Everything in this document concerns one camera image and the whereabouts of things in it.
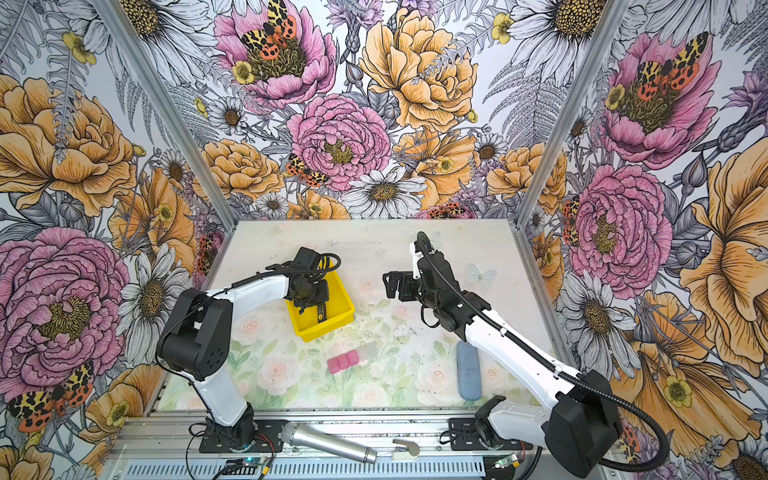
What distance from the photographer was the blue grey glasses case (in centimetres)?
81

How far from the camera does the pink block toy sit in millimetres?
866

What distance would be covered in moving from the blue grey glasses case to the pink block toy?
0.97ft
